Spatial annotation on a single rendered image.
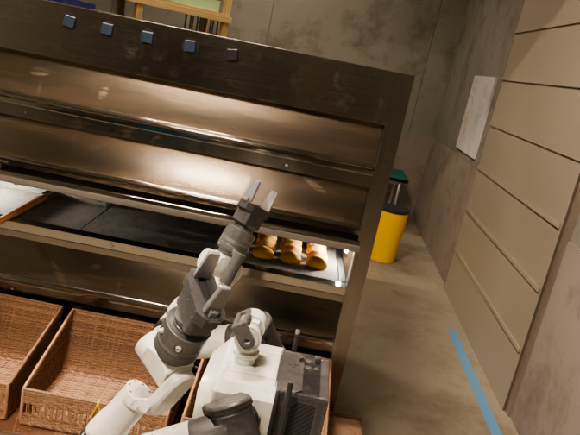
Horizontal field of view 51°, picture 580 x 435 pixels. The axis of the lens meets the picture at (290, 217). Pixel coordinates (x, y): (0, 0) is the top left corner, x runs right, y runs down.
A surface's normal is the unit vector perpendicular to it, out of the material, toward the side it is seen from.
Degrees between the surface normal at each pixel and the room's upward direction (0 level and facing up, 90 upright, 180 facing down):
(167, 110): 70
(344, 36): 90
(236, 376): 0
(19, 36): 90
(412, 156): 90
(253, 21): 90
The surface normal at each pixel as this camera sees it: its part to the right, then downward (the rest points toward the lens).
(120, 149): 0.04, -0.09
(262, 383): 0.19, -0.95
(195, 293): 0.45, -0.74
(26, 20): -0.04, 0.25
